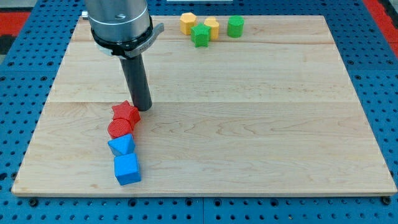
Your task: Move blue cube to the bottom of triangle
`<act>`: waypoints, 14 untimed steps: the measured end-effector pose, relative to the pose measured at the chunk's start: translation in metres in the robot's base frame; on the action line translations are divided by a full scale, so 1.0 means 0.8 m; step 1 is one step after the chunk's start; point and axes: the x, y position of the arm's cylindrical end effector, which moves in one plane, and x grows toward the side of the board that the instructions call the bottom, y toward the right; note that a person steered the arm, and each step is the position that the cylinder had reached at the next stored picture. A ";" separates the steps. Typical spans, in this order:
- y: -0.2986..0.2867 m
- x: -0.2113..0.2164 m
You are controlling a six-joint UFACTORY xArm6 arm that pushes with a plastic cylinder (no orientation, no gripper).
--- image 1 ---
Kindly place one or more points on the light wooden board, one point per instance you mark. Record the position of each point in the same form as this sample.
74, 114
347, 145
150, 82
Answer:
270, 114

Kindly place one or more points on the green star block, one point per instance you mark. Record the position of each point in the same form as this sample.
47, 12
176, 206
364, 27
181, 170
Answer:
200, 35

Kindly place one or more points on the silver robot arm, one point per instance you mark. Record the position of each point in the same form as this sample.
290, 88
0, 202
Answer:
122, 28

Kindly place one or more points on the yellow heart block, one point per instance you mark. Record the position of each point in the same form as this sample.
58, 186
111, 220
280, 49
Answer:
214, 27

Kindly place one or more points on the yellow hexagon block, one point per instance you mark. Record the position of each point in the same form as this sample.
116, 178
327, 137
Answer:
187, 21

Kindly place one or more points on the blue cube block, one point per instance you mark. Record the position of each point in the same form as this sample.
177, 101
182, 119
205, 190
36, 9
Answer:
127, 169

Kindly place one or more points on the green cylinder block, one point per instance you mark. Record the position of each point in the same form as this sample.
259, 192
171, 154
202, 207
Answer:
235, 26

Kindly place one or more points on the red star block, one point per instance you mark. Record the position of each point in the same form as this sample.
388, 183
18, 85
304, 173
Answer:
128, 112

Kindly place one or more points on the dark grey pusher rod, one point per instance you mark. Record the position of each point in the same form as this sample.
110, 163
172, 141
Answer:
136, 79

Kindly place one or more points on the red cylinder block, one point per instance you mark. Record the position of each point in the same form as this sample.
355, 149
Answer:
119, 127

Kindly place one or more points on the blue triangle block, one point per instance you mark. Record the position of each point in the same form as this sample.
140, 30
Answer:
122, 145

